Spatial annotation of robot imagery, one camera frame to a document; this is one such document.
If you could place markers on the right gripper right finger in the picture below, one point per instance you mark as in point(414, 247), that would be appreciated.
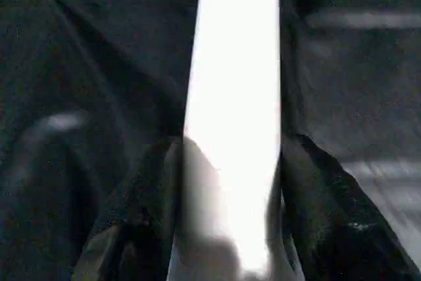
point(329, 228)

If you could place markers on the white plastic table leg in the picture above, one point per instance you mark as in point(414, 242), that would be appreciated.
point(237, 64)

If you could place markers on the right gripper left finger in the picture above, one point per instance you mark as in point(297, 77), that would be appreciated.
point(141, 228)

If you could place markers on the long metal rod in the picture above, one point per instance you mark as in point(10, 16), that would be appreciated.
point(361, 19)

